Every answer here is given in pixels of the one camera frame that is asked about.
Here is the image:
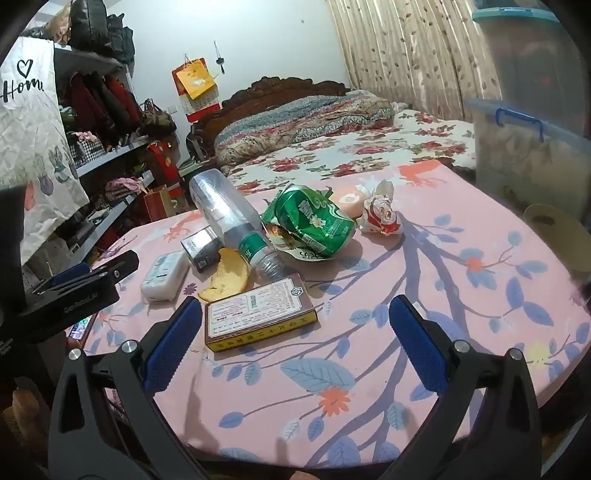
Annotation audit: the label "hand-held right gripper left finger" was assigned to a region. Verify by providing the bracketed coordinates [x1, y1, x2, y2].
[48, 295, 204, 480]

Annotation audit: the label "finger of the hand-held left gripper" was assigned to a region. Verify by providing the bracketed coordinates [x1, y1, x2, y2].
[88, 250, 140, 289]
[32, 262, 92, 291]

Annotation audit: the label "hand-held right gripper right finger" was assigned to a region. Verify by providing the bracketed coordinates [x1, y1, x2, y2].
[389, 294, 541, 480]

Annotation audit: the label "white tissue pack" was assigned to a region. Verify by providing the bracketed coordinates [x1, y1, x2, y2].
[141, 251, 190, 303]

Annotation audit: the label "yellow-edged medicine box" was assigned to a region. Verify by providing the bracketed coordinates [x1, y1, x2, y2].
[204, 272, 319, 352]

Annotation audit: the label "pink paper cup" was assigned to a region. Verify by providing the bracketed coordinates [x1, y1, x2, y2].
[330, 185, 372, 220]

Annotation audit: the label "beige trash bin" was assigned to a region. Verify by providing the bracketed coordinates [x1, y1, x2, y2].
[523, 203, 589, 282]

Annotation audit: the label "phone in pink case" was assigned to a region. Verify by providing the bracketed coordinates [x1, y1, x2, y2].
[68, 314, 98, 342]

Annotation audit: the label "pink floral tablecloth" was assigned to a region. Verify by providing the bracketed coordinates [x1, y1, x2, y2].
[85, 159, 591, 467]

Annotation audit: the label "brown paper bag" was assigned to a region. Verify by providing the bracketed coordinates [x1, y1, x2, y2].
[143, 185, 178, 220]

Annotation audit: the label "pink folded clothing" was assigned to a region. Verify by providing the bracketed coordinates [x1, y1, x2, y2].
[105, 178, 146, 199]

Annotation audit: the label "yellow fruit peel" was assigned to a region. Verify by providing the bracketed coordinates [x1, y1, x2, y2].
[198, 248, 250, 303]

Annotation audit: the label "small grey carton box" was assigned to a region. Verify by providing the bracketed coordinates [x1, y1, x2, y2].
[180, 226, 222, 273]

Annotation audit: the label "grey metal shelf rack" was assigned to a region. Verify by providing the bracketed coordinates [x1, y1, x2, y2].
[51, 44, 158, 259]

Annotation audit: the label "red gift bag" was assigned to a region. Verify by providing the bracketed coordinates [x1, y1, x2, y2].
[148, 141, 178, 185]

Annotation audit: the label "houndstooth garment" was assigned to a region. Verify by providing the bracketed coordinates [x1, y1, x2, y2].
[69, 136, 109, 169]

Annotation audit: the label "clear plastic bottle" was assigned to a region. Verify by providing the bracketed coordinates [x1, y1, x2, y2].
[189, 168, 287, 282]

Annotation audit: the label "white printed cloth cover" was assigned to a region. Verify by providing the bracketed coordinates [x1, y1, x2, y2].
[0, 37, 90, 266]

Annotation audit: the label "red and white wrapper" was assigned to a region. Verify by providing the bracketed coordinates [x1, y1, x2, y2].
[358, 180, 402, 236]

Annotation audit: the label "brown handbag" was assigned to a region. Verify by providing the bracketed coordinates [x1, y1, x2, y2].
[139, 99, 178, 134]

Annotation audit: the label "green snack bag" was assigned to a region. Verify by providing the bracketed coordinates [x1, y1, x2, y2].
[262, 185, 357, 259]

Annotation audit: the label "dark hanging coats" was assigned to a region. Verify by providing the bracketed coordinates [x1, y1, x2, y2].
[60, 71, 144, 144]

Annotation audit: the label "floral bed sheet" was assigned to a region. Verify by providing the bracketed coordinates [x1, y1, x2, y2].
[222, 108, 476, 195]

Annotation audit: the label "carved wooden headboard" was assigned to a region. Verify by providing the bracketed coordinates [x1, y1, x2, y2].
[191, 76, 352, 162]

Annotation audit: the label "patchwork quilt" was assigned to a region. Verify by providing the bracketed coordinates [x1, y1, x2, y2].
[215, 95, 395, 164]

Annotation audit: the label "black bags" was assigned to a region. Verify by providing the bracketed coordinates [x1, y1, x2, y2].
[69, 0, 137, 65]

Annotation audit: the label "leaf patterned curtain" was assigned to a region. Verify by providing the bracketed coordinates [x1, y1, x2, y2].
[325, 0, 504, 123]

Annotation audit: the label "clear storage box teal lid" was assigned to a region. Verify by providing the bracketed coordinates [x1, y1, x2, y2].
[471, 0, 575, 116]

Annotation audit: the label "red and yellow wall calendar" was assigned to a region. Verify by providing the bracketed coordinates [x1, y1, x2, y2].
[172, 58, 222, 123]

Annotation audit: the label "clear storage box blue handle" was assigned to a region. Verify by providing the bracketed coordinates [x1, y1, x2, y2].
[464, 97, 587, 208]

